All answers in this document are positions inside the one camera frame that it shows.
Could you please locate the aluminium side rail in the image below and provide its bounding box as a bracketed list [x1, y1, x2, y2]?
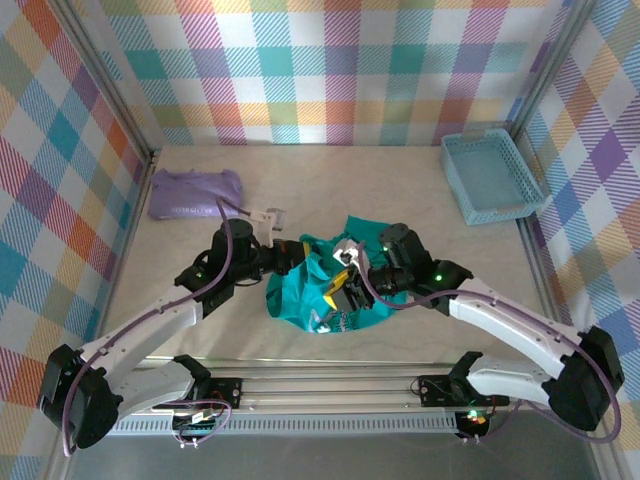
[514, 217, 576, 371]
[87, 149, 159, 374]

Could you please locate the circuit board green connector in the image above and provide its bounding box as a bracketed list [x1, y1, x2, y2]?
[172, 407, 226, 449]

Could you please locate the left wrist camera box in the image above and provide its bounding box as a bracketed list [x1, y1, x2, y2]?
[249, 207, 290, 247]

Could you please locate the light blue plastic basket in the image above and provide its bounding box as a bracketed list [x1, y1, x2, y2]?
[438, 127, 549, 226]

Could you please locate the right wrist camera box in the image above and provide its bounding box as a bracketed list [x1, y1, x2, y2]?
[333, 238, 370, 271]

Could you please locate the folded purple t-shirt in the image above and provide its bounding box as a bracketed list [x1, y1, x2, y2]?
[147, 167, 246, 222]

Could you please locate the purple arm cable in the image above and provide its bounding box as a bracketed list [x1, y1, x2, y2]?
[355, 241, 624, 446]
[62, 197, 261, 457]

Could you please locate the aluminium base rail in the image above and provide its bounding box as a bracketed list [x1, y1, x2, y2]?
[54, 357, 609, 416]

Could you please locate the slotted grey cable duct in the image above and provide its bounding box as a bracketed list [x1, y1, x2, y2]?
[79, 418, 461, 436]

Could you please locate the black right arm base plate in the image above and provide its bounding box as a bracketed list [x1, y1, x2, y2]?
[418, 374, 511, 407]

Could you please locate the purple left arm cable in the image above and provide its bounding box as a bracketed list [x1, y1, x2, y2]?
[62, 197, 261, 457]

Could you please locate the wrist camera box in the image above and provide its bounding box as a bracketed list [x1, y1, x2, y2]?
[249, 207, 290, 247]
[333, 238, 370, 271]

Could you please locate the aluminium frame post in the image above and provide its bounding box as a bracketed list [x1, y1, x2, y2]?
[504, 0, 601, 146]
[49, 0, 164, 174]

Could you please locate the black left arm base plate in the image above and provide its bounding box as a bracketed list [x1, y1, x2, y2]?
[151, 377, 244, 411]

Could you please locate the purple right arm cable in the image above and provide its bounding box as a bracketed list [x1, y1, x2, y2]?
[355, 241, 624, 446]

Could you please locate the teal t-shirt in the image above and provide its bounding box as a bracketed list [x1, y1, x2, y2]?
[264, 214, 401, 335]

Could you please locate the circuit board lit LED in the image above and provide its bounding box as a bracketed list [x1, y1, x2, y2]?
[455, 407, 496, 445]

